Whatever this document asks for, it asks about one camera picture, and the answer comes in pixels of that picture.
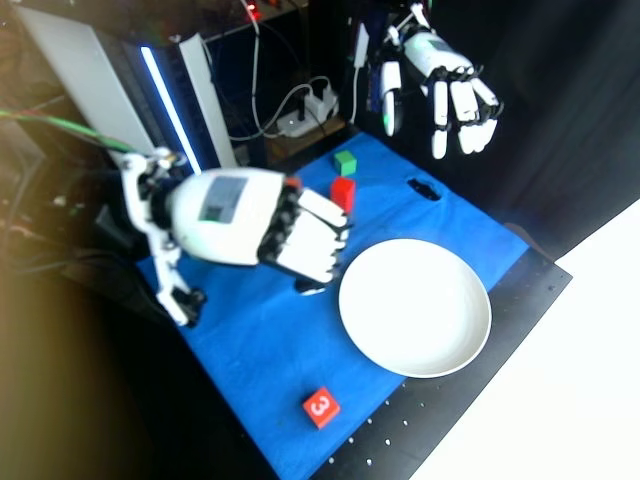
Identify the white power strip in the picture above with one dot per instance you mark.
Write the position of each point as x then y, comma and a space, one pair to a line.
300, 125

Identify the blue cloth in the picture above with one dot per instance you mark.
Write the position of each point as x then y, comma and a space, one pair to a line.
280, 340

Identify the black curtain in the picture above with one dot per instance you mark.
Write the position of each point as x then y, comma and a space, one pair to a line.
550, 125

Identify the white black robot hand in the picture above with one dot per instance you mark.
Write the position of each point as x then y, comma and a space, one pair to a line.
430, 55
225, 220

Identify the white round plate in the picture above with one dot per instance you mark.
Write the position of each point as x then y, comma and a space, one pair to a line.
415, 310

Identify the small green cube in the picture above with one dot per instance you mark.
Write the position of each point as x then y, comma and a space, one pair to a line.
345, 164

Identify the red block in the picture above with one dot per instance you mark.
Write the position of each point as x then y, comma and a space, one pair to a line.
344, 192

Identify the white computer tower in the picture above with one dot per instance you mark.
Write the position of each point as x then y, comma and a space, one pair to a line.
90, 75

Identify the small black object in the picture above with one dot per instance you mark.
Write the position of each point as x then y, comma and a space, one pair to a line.
424, 190

